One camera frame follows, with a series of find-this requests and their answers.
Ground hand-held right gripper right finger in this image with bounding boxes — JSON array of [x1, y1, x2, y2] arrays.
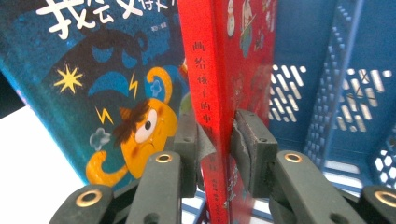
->
[[230, 108, 279, 199]]

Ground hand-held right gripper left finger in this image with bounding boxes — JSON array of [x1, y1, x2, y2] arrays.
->
[[172, 112, 217, 199]]

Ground red picture book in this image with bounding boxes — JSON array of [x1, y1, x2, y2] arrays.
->
[[177, 0, 278, 224]]

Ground blue cartoon picture book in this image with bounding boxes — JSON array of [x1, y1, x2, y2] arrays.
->
[[0, 0, 195, 191]]

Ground blue plastic file rack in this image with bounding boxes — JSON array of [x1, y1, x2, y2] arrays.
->
[[181, 0, 396, 224]]

